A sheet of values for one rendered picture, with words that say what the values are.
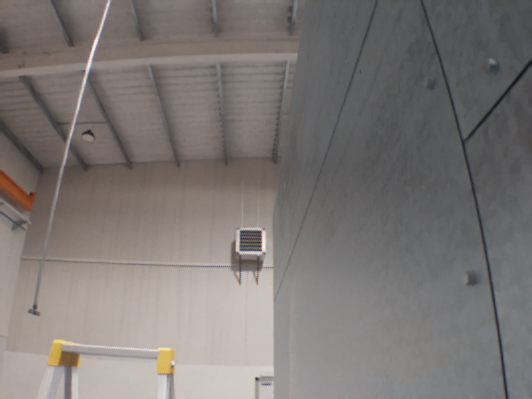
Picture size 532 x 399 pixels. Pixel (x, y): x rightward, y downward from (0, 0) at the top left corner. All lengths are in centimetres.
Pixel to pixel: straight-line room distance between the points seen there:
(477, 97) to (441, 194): 8
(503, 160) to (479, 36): 9
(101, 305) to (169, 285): 187
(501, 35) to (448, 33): 7
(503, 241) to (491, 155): 5
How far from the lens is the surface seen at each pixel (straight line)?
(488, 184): 27
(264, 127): 1069
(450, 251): 31
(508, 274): 25
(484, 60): 29
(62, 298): 1171
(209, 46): 789
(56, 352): 129
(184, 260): 1099
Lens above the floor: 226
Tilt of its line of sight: 24 degrees up
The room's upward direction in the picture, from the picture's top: straight up
